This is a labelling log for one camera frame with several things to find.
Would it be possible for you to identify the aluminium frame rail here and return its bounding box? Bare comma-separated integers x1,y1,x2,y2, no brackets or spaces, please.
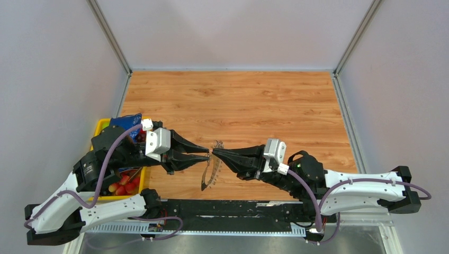
75,202,394,237

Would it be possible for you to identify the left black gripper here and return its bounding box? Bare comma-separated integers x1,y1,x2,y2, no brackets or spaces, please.
116,128,211,174

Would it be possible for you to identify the large metal keyring with clips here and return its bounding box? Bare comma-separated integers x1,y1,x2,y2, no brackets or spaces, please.
201,140,224,191

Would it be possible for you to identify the blue chips bag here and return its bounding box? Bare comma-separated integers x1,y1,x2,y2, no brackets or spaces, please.
109,113,142,130

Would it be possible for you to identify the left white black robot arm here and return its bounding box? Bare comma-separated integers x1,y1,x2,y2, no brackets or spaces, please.
24,119,209,246

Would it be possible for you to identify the yellow plastic tray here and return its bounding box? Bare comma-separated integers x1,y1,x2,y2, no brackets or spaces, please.
94,119,150,202

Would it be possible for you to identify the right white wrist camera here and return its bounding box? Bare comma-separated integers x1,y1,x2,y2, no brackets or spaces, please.
262,138,289,175

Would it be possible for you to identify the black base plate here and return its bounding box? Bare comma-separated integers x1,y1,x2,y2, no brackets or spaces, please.
142,199,315,233

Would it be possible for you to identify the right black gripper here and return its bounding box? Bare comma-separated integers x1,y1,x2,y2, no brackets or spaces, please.
212,143,298,193

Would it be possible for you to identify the red fruit pile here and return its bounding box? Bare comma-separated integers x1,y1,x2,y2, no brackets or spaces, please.
107,130,148,196

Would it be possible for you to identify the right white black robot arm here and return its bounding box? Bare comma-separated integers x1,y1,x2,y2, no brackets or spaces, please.
212,139,421,221

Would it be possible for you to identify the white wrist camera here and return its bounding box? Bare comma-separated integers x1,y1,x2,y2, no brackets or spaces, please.
141,119,171,162
262,138,289,175

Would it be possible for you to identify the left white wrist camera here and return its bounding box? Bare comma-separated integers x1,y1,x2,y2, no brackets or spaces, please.
141,119,171,162

